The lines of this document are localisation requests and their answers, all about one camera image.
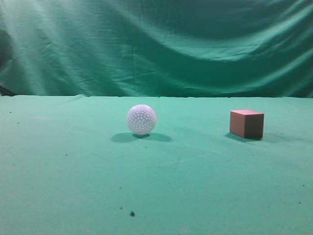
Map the white dimpled ball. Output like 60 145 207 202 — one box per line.
126 104 157 135

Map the green backdrop cloth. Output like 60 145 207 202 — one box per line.
0 0 313 98

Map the green table cloth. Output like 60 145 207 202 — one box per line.
0 95 313 235

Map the red cube block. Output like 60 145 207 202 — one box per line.
229 110 265 139

